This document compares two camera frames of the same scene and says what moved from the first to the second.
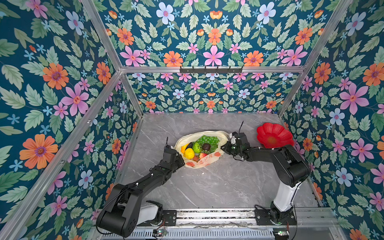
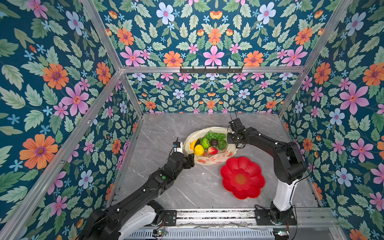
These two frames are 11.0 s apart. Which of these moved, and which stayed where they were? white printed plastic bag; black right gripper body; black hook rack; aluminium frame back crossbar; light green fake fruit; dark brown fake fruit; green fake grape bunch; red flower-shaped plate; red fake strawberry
Moved: green fake grape bunch; red fake strawberry; light green fake fruit; dark brown fake fruit; white printed plastic bag; black right gripper body; red flower-shaped plate
Stayed: black hook rack; aluminium frame back crossbar
